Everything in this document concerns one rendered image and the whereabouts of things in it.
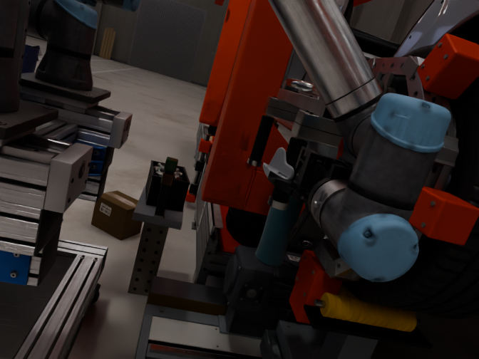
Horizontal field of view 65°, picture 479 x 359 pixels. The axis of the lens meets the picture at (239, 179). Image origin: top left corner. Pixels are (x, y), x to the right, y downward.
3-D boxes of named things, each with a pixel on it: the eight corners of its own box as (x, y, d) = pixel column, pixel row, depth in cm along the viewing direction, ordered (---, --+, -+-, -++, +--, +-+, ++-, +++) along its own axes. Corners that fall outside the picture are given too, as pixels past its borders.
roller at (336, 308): (420, 338, 96) (429, 320, 95) (314, 319, 91) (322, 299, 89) (408, 323, 101) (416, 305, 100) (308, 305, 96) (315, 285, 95)
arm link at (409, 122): (368, 90, 47) (338, 172, 49) (390, 89, 36) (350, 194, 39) (430, 108, 46) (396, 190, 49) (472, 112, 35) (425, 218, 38)
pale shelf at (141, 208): (180, 230, 131) (182, 222, 131) (131, 219, 128) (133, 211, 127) (184, 190, 172) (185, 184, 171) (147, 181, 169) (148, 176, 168)
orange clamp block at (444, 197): (433, 225, 72) (465, 246, 64) (398, 216, 71) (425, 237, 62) (448, 191, 71) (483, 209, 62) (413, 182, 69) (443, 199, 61)
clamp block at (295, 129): (338, 149, 74) (348, 122, 72) (296, 137, 72) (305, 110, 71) (330, 144, 78) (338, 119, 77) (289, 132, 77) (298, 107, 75)
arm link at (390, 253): (440, 224, 37) (407, 295, 40) (387, 189, 48) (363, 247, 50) (370, 206, 36) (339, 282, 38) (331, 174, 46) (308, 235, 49)
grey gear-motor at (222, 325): (323, 365, 137) (356, 283, 128) (212, 347, 130) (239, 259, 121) (308, 331, 155) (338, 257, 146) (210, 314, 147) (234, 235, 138)
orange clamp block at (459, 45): (455, 101, 74) (492, 64, 68) (422, 90, 73) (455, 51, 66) (446, 80, 79) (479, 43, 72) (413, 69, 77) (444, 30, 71)
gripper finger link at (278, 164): (271, 140, 70) (307, 157, 63) (262, 170, 71) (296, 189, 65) (259, 138, 68) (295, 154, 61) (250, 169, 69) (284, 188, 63)
